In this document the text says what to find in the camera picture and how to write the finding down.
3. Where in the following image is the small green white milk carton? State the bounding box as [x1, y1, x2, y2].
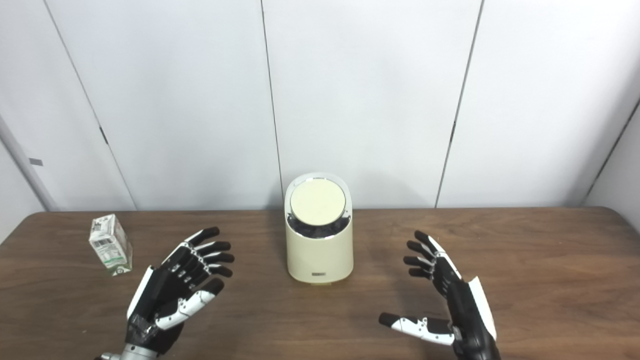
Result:
[88, 214, 134, 277]

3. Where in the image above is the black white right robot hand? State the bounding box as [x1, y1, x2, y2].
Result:
[378, 230, 502, 360]

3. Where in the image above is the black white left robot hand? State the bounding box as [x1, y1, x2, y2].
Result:
[124, 226, 236, 356]

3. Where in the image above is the cream round bin lid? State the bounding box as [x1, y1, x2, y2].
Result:
[290, 178, 347, 226]

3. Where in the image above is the cream-colored round bin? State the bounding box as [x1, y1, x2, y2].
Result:
[284, 172, 355, 286]

